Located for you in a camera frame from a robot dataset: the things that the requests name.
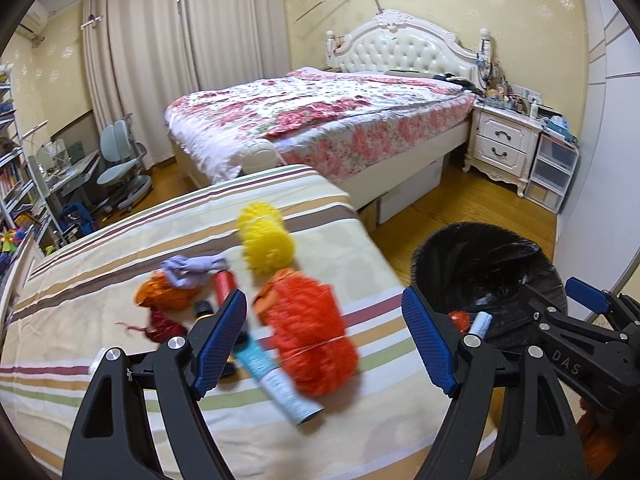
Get group of small bottles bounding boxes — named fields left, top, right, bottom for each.
left=475, top=45, right=543, bottom=116

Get teal tube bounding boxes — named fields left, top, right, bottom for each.
left=234, top=332, right=323, bottom=426

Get person's orange clothing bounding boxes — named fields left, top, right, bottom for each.
left=577, top=395, right=621, bottom=441

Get grey desk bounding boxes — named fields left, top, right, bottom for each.
left=35, top=140, right=101, bottom=221

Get white storage box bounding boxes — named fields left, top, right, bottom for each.
left=377, top=160, right=443, bottom=225

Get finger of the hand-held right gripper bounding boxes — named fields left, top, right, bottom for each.
left=517, top=285, right=626, bottom=348
left=565, top=276, right=640, bottom=331

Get white bed with tufted headboard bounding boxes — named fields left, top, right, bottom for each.
left=165, top=9, right=493, bottom=226

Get black trash bin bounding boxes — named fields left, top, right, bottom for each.
left=410, top=221, right=571, bottom=361

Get beige curtain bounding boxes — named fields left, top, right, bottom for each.
left=80, top=0, right=293, bottom=126

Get purple cloth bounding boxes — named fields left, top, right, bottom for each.
left=159, top=255, right=230, bottom=291

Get white wardrobe door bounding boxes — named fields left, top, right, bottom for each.
left=555, top=0, right=640, bottom=321

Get striped bed sheet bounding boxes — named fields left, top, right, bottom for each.
left=0, top=164, right=501, bottom=480

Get floral bedspread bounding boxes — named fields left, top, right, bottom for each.
left=165, top=66, right=476, bottom=186

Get blue plastic crate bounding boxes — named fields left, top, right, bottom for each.
left=60, top=202, right=96, bottom=236

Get dark cloth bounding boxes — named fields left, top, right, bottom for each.
left=432, top=74, right=476, bottom=92

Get grey-blue desk chair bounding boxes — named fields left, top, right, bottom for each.
left=99, top=119, right=149, bottom=163
left=92, top=157, right=153, bottom=215

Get colourful toys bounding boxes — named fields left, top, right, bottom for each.
left=0, top=227, right=33, bottom=261

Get red-orange mesh bag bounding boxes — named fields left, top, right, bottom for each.
left=255, top=272, right=360, bottom=397

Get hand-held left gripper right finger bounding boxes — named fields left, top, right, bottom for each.
left=401, top=285, right=586, bottom=480

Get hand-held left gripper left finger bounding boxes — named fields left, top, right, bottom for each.
left=62, top=289, right=248, bottom=480

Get plastic drawer unit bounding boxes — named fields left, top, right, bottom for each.
left=525, top=130, right=581, bottom=213

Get bookshelf with books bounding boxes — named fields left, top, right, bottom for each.
left=0, top=62, right=56, bottom=261

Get dark red scrap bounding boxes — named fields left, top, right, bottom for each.
left=116, top=310, right=190, bottom=345

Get white air conditioner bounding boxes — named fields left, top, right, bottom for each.
left=19, top=2, right=51, bottom=38

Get white nightstand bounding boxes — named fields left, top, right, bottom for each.
left=464, top=104, right=543, bottom=198

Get crumpled orange paper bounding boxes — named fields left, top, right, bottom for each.
left=132, top=270, right=206, bottom=313

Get yellow spiky foam roll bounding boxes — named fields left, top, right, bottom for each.
left=237, top=202, right=296, bottom=277

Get white tube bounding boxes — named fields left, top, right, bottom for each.
left=469, top=311, right=493, bottom=338

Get blue box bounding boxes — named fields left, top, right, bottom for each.
left=542, top=115, right=576, bottom=141

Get red spool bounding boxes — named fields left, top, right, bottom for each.
left=211, top=269, right=238, bottom=306

